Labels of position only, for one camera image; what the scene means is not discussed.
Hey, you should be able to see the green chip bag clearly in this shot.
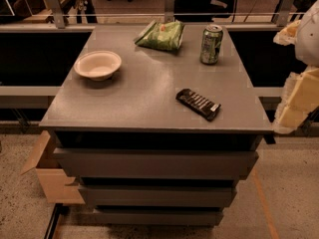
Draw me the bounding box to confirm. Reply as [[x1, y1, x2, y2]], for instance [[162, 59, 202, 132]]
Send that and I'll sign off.
[[134, 21, 184, 51]]

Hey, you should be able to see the green soda can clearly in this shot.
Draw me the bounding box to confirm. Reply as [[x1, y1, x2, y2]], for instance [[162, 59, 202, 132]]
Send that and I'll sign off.
[[200, 24, 223, 65]]

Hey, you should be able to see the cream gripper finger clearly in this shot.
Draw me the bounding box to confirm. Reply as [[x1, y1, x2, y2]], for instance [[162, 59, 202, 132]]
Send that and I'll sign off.
[[273, 20, 301, 46], [272, 66, 319, 134]]

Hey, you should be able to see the cardboard box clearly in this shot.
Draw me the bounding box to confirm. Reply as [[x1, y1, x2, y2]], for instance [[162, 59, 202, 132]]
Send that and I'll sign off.
[[21, 130, 84, 204]]

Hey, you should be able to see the white paper bowl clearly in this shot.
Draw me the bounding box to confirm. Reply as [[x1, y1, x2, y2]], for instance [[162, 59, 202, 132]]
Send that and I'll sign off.
[[74, 51, 122, 81]]

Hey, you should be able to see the metal railing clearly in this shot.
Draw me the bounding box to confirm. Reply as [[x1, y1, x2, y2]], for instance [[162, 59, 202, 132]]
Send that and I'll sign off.
[[0, 0, 301, 26]]

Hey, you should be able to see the black candy bar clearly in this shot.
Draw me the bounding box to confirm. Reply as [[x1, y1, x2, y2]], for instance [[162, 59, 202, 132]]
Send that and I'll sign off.
[[175, 89, 221, 121]]

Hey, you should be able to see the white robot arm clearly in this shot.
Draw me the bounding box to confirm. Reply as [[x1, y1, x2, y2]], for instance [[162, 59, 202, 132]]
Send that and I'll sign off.
[[272, 0, 319, 134]]

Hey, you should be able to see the grey drawer cabinet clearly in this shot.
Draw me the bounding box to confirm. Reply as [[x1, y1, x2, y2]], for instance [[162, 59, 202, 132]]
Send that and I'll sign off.
[[42, 25, 271, 226]]

